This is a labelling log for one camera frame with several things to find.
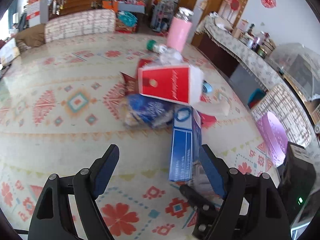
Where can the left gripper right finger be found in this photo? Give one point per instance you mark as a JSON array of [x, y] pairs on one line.
[[251, 208]]

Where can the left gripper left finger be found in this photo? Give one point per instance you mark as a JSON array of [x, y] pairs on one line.
[[52, 217]]

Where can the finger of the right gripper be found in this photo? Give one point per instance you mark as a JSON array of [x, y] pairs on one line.
[[208, 217]]

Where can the tall blue white carton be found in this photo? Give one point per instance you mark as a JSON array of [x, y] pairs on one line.
[[185, 144]]

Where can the blue Vinda tissue pack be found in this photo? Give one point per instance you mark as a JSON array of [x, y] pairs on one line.
[[139, 111]]

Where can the red white carton box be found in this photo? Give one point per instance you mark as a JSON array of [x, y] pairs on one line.
[[180, 83]]

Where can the dark red snack bag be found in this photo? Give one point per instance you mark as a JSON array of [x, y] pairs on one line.
[[131, 83]]

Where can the clear plastic bag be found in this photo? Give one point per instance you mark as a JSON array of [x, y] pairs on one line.
[[170, 56]]

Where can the small white barcode box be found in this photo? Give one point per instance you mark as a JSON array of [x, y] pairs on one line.
[[200, 182]]

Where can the red cigarette box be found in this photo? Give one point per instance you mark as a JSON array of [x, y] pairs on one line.
[[207, 121]]

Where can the purple perforated waste basket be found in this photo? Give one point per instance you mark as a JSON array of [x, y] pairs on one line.
[[275, 138]]

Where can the mesh food cover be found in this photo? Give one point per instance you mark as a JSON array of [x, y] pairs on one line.
[[300, 64]]

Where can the sideboard with leaf cloth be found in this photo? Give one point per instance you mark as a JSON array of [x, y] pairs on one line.
[[247, 58]]

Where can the green cap plastic bottle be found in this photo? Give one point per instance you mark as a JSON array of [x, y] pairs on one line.
[[156, 47]]

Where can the pink thermos bottle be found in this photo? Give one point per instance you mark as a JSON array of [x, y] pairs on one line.
[[179, 29]]

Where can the patterned far chair back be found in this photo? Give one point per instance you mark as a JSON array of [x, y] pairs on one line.
[[80, 23]]

